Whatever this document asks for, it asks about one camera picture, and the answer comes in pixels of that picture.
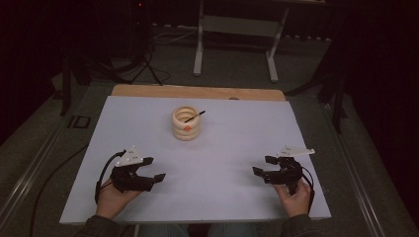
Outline black pen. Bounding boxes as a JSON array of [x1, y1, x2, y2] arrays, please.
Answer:
[[183, 110, 207, 124]]

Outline metal floor rail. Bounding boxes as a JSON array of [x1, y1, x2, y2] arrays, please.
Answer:
[[323, 101, 387, 237], [0, 123, 64, 226]]

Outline wooden table board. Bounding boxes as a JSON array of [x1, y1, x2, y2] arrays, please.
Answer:
[[110, 83, 288, 102]]

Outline person's left hand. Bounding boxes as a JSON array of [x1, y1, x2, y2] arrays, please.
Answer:
[[95, 178, 143, 221]]

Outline white floor cable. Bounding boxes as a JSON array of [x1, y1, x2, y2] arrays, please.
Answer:
[[151, 31, 200, 46]]

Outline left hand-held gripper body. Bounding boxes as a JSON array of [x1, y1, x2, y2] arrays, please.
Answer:
[[109, 145, 156, 195]]

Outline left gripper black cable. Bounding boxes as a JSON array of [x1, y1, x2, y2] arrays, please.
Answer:
[[94, 149, 128, 205]]

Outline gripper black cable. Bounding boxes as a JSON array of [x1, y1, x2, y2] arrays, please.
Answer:
[[300, 165, 316, 215], [94, 149, 128, 205]]

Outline white metal desk frame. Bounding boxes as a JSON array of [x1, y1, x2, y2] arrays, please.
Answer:
[[193, 0, 292, 84]]

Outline black metal stand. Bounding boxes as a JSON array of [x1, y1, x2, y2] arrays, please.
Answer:
[[315, 65, 350, 134], [58, 48, 74, 117]]

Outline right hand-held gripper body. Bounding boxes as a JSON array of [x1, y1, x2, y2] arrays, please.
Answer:
[[262, 145, 316, 197]]

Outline black tripod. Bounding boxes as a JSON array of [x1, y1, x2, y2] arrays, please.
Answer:
[[126, 0, 166, 87]]

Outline person's right hand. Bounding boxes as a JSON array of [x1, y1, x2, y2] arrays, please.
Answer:
[[273, 179, 312, 219]]

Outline cream ribbed pen holder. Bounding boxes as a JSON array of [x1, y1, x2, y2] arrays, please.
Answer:
[[170, 105, 202, 142]]

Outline black floor cable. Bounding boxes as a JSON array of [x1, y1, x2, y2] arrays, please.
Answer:
[[29, 142, 91, 237]]

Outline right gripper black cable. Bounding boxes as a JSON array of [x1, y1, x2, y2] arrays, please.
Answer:
[[300, 165, 316, 215]]

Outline black rectangular floor frame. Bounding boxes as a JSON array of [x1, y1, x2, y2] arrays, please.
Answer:
[[66, 115, 92, 129]]

